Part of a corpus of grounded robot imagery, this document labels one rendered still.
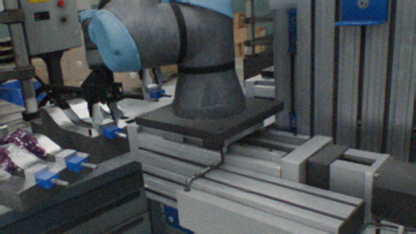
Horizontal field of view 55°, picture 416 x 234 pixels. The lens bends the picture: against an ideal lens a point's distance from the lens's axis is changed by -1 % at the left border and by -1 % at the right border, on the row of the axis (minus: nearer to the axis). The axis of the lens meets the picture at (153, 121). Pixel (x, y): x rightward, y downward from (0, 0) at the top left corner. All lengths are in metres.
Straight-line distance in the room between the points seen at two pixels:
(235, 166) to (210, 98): 0.14
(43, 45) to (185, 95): 1.37
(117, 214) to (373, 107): 0.85
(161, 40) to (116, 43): 0.08
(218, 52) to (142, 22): 0.15
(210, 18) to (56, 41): 1.43
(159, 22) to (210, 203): 0.32
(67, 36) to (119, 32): 1.44
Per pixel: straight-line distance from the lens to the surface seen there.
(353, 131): 0.84
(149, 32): 0.71
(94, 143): 1.23
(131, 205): 1.37
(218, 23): 0.76
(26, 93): 1.91
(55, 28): 2.10
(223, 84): 0.77
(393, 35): 0.80
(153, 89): 1.49
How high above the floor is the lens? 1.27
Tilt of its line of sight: 17 degrees down
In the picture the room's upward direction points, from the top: 6 degrees counter-clockwise
